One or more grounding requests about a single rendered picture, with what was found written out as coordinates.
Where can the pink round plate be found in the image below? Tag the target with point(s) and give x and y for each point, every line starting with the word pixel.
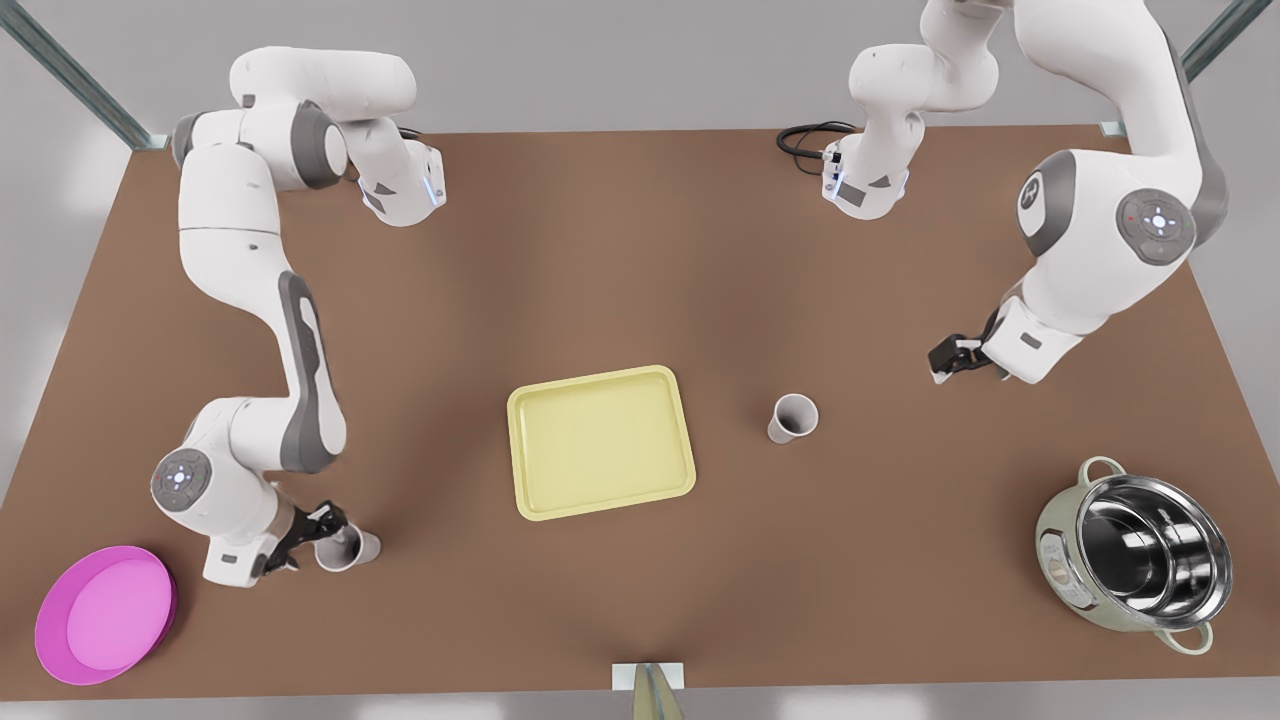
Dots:
pixel 105 615

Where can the yellow rectangular tray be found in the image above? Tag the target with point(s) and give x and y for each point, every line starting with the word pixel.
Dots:
pixel 600 443

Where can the white IKEA cup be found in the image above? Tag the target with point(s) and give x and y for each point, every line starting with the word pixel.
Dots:
pixel 350 549
pixel 790 420

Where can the silver frame post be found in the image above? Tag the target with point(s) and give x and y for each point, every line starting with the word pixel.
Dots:
pixel 652 690
pixel 1215 35
pixel 70 70

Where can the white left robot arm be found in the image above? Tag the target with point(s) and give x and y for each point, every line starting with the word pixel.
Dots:
pixel 1100 260

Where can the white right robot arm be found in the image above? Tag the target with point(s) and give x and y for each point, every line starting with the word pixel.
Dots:
pixel 240 260

